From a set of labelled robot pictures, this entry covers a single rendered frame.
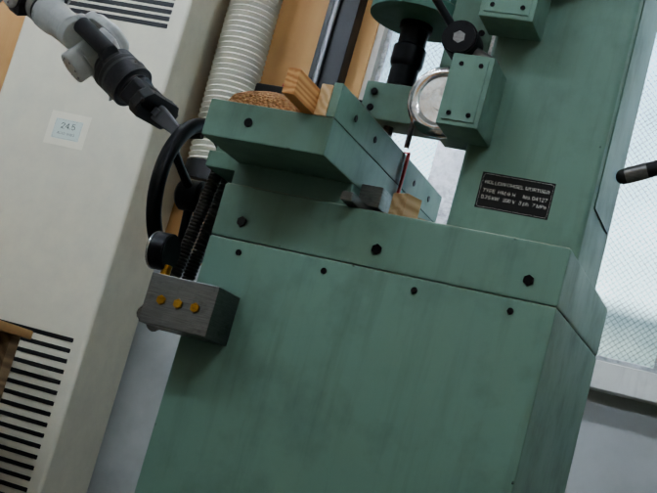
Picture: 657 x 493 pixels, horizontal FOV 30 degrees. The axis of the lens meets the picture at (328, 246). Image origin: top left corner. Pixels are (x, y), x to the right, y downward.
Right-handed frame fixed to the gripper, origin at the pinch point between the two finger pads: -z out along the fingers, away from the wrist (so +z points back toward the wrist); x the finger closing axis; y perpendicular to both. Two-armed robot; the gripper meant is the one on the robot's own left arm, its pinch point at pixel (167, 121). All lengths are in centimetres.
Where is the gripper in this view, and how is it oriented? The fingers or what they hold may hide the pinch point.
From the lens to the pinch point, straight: 231.6
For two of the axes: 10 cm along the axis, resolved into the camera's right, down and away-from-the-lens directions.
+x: -3.8, -2.0, -9.0
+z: -6.5, -6.4, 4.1
